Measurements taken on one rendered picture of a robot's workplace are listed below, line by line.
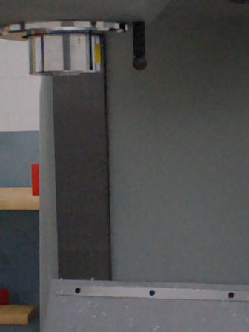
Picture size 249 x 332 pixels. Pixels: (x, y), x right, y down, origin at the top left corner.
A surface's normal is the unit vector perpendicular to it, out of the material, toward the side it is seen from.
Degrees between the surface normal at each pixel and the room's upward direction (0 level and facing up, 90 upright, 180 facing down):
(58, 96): 90
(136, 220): 90
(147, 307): 63
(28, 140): 90
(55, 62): 90
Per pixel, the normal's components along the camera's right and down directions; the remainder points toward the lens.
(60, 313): -0.26, -0.39
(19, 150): -0.28, 0.06
